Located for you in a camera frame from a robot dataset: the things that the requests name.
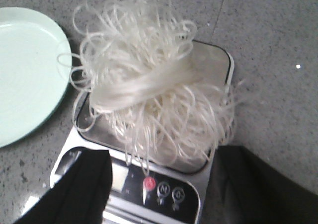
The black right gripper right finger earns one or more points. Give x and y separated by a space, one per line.
244 189

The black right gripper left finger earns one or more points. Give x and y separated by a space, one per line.
79 197

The white vermicelli noodle bundle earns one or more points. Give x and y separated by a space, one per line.
143 81

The silver black kitchen scale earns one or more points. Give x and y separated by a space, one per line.
171 194

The light green round plate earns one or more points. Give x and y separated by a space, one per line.
35 64

